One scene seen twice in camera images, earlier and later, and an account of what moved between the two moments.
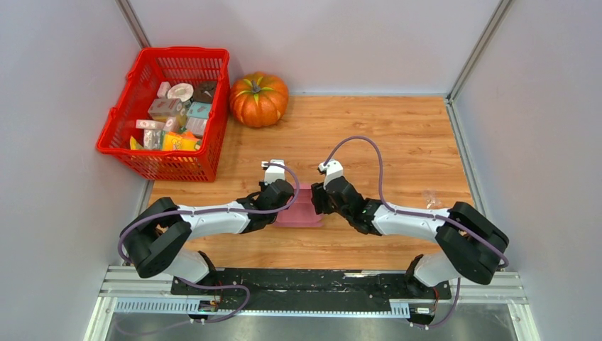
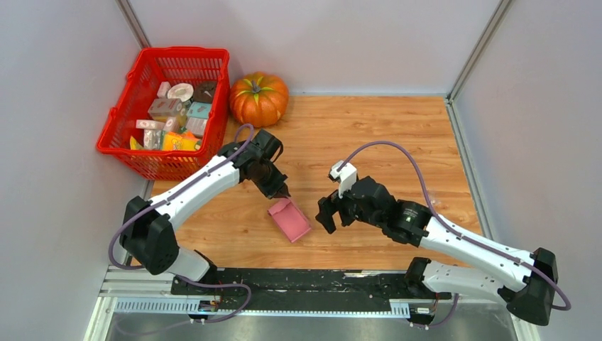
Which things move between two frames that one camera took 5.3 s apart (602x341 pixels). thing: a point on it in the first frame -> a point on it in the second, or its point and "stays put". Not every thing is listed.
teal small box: [200, 110] stays put
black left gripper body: [263, 187] -> [269, 179]
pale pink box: [196, 125] stays put
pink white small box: [149, 124] stays put
